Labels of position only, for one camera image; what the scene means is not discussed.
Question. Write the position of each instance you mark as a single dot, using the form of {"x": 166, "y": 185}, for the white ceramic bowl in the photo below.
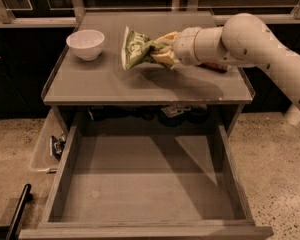
{"x": 86, "y": 44}

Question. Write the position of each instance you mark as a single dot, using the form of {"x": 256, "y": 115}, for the clear plastic storage bin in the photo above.
{"x": 43, "y": 159}

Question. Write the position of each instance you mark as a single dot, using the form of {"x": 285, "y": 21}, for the orange soda can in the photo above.
{"x": 215, "y": 67}

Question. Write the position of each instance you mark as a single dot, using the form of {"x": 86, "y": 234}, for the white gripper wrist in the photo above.
{"x": 184, "y": 46}

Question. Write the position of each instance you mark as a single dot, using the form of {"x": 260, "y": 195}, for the dark items in bin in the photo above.
{"x": 57, "y": 146}

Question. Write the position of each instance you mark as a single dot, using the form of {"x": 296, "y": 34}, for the green jalapeno chip bag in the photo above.
{"x": 137, "y": 49}

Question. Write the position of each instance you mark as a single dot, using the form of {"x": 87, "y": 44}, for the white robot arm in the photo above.
{"x": 243, "y": 41}

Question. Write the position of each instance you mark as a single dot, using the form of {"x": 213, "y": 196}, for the black bar handle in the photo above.
{"x": 25, "y": 197}

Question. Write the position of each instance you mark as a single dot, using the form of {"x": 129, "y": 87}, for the grey cabinet counter unit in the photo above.
{"x": 104, "y": 81}

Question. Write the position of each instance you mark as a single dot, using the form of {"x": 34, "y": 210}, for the grey open drawer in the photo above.
{"x": 129, "y": 179}

